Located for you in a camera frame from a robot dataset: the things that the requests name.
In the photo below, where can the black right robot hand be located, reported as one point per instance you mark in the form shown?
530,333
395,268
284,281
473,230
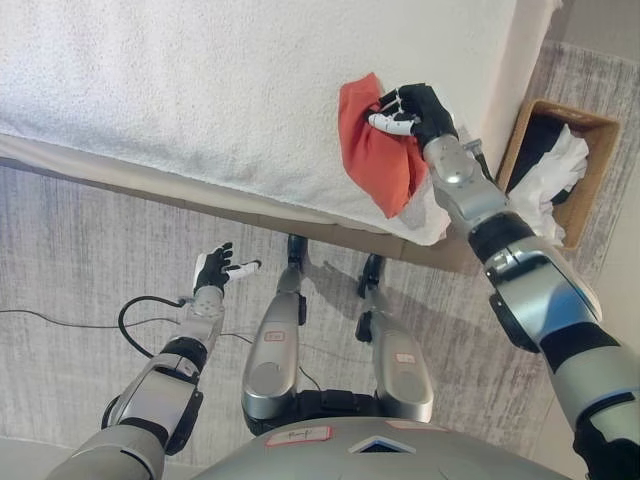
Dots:
430,112

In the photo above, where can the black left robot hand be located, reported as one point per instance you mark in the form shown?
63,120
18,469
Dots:
210,270

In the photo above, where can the orange cloth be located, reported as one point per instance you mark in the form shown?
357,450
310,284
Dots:
370,160

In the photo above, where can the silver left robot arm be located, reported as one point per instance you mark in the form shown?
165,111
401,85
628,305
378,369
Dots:
160,390

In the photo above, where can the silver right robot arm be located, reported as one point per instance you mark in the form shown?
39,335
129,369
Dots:
530,290

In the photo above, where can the white towel-covered bed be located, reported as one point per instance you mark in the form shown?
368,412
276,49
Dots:
225,212

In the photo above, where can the black clothes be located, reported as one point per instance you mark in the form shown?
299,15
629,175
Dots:
537,140

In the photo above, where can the cream bed sheet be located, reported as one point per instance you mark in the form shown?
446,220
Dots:
125,175

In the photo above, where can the white clothes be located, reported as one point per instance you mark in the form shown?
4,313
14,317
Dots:
560,160

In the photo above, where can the brown wicker basket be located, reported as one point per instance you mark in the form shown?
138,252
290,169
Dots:
595,165

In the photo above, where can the black left robot foot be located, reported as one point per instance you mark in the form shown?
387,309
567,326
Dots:
296,247

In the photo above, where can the black robot foot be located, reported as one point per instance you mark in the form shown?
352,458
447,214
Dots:
296,247
372,270

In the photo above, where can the silver left robot leg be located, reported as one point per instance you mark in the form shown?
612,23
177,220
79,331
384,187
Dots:
272,350

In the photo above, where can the silver robot leg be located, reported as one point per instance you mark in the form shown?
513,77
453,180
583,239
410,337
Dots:
400,365
272,350

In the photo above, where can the grey cloth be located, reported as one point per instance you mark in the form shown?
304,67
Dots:
412,212

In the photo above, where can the grey rug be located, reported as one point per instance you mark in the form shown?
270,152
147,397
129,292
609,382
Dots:
75,250

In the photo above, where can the black right robot foot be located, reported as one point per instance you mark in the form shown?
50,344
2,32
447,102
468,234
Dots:
372,270

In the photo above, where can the white fluffy blanket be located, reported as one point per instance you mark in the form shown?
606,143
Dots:
200,75

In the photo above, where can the silver right robot leg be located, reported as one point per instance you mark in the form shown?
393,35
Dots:
400,365

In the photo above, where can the silver robot torso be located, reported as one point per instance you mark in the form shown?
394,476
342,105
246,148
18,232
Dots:
380,460

